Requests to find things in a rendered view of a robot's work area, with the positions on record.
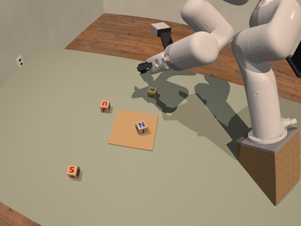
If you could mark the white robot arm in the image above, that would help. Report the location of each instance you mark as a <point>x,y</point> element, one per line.
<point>252,48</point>

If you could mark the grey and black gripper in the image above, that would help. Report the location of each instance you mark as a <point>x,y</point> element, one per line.
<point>154,64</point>

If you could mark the orange flat mat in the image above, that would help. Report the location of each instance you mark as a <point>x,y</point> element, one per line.
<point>124,131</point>

